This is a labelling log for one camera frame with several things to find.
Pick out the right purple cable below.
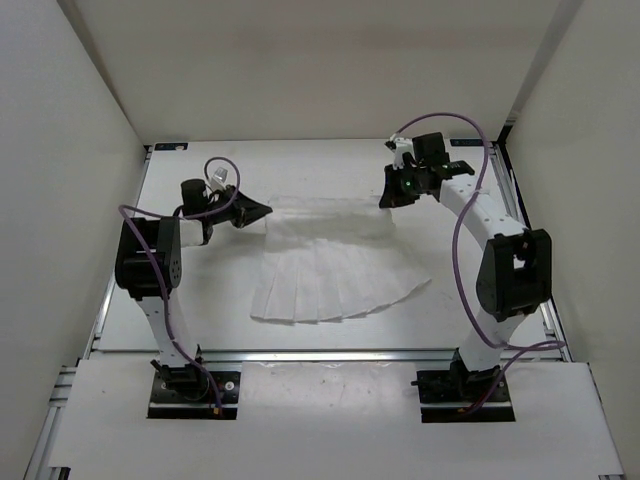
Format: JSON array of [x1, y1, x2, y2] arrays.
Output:
[[387, 113, 567, 416]]

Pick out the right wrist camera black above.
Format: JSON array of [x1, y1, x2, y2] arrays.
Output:
[[412, 132, 450, 168]]

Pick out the blue label sticker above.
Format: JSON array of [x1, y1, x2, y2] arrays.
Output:
[[154, 142, 189, 151], [450, 138, 483, 148]]

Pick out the right blue label sticker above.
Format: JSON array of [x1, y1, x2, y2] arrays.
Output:
[[450, 138, 483, 148]]

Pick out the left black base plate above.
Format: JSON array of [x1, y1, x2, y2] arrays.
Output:
[[147, 371, 241, 420]]

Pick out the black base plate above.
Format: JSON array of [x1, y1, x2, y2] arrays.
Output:
[[411, 367, 516, 424], [147, 371, 241, 420]]

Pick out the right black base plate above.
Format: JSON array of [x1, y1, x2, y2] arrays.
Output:
[[411, 367, 516, 424]]

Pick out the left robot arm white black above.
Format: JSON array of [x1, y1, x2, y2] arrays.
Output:
[[114, 179, 272, 401]]

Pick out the left blue label sticker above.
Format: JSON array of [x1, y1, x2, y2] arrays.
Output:
[[154, 142, 189, 151]]

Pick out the aluminium frame rail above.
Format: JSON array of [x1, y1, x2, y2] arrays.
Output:
[[480, 143, 567, 359]]

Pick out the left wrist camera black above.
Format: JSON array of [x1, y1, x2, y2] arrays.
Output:
[[180, 178, 209, 217]]

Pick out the white pleated skirt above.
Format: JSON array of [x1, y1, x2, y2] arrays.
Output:
[[250, 196, 431, 323]]

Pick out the purple cable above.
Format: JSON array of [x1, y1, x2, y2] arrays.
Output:
[[387, 113, 567, 416], [117, 156, 243, 409]]

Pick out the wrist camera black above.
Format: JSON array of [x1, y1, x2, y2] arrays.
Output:
[[180, 178, 209, 217], [412, 132, 450, 168]]

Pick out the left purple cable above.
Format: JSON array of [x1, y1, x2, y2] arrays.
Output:
[[117, 156, 243, 409]]

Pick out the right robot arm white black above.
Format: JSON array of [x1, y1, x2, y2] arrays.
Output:
[[379, 161, 556, 400]]

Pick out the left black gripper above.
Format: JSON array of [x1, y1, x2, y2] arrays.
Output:
[[202, 184, 271, 228]]

